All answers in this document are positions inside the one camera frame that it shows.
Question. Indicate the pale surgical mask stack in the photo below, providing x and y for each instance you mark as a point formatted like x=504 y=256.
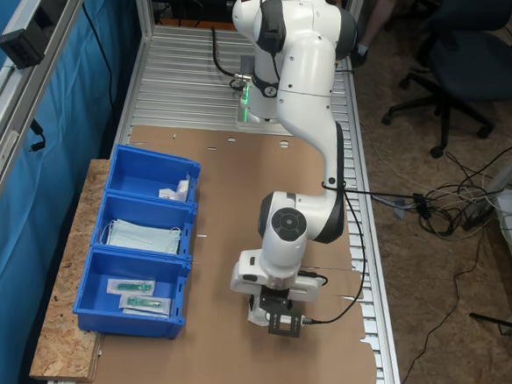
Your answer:
x=143 y=237

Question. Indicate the green printed clear packet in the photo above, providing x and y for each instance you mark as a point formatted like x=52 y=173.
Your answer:
x=130 y=287
x=145 y=303

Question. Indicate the aluminium frame beam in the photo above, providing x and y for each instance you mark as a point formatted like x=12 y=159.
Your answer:
x=2 y=108

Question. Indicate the brown cardboard sheet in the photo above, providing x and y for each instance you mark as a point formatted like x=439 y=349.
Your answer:
x=226 y=365
x=248 y=178

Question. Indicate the dark office chair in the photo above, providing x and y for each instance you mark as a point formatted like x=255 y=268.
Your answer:
x=475 y=71

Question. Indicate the person's leg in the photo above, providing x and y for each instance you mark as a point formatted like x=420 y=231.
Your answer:
x=380 y=16

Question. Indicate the floor power strip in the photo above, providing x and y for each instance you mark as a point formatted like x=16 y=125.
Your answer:
x=478 y=214

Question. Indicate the person's black shoe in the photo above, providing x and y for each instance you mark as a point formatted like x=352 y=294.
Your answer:
x=359 y=56

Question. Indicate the grey tape piece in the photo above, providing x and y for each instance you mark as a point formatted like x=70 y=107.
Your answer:
x=399 y=211

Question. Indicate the black power adapter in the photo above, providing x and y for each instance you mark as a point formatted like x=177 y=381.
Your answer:
x=422 y=205

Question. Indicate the black stand foot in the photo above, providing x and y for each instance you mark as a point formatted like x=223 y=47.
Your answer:
x=497 y=322

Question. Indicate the printed flat white packet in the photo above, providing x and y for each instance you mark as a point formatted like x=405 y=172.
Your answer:
x=167 y=193

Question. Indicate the grey power strip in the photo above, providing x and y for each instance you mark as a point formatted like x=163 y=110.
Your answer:
x=22 y=48

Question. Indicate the blue plastic bin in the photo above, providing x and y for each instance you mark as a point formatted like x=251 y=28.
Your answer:
x=98 y=317
x=139 y=170
x=149 y=208

